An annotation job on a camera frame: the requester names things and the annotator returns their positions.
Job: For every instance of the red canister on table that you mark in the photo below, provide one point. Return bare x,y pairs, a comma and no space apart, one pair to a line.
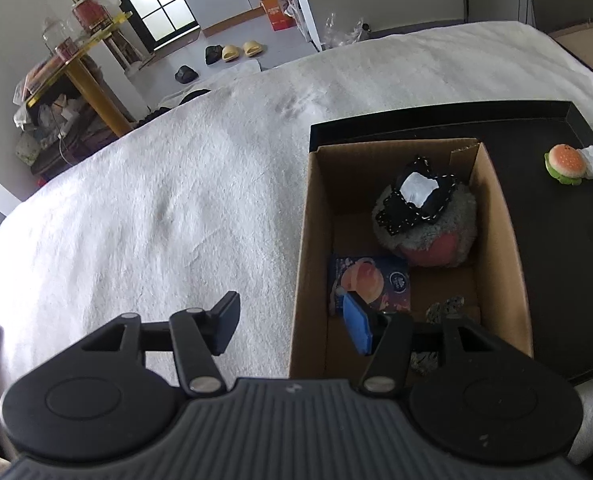
91,15

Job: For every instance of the tan slipper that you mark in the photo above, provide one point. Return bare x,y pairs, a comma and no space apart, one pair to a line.
252,48
230,53

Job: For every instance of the orange cardboard box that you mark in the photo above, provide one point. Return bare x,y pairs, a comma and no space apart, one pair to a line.
279,20

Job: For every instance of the black shallow tray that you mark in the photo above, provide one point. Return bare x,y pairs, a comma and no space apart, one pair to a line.
553,222

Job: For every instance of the brown cardboard box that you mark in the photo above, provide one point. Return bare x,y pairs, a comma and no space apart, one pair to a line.
343,185

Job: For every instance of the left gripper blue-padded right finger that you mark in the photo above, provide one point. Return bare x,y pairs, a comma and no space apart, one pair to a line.
468,358

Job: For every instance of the grey pink fluffy plush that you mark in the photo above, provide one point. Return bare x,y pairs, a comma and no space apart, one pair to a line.
441,239

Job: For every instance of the black slipper near door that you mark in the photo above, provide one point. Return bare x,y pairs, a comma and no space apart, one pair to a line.
213,54

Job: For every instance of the clutter pile under table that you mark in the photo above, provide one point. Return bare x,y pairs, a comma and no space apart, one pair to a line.
59,131

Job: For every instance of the tan slipper left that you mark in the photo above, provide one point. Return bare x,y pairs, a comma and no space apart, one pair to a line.
230,53

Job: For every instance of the hamburger plush toy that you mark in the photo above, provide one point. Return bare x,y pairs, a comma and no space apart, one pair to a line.
565,164

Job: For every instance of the dark patterned small cloth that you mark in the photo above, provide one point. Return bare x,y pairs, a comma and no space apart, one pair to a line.
424,363

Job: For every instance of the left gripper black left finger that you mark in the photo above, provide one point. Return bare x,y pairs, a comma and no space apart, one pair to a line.
194,337

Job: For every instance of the clear plastic bag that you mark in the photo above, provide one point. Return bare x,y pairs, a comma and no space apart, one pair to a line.
335,37

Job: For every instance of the clear glass jar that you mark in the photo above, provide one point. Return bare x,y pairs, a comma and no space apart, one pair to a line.
58,39

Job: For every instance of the black slipper near bed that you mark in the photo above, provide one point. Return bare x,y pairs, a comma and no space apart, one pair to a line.
185,74

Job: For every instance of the tan slipper right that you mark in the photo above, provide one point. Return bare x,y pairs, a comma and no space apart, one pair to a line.
252,48

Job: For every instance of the black dotted pouch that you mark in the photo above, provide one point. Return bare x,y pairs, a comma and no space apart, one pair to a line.
417,196

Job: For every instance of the white fluffy blanket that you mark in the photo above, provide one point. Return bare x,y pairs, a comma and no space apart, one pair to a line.
210,196

